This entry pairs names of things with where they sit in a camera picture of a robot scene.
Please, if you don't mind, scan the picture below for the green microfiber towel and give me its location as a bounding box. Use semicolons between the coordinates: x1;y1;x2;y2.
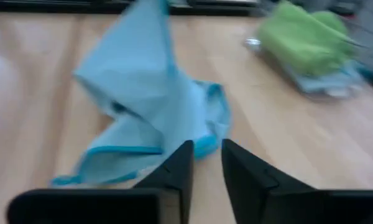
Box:
256;0;357;77

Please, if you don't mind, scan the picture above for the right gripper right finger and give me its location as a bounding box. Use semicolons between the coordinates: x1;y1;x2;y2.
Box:
221;139;373;224

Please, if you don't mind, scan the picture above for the clear plastic bin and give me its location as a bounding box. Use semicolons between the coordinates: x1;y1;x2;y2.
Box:
244;0;373;101

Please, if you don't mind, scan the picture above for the blue microfiber towel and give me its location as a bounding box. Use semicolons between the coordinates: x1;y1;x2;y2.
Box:
285;60;366;98
51;0;233;187

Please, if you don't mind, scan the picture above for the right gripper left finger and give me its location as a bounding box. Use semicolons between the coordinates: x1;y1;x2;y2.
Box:
6;139;195;224

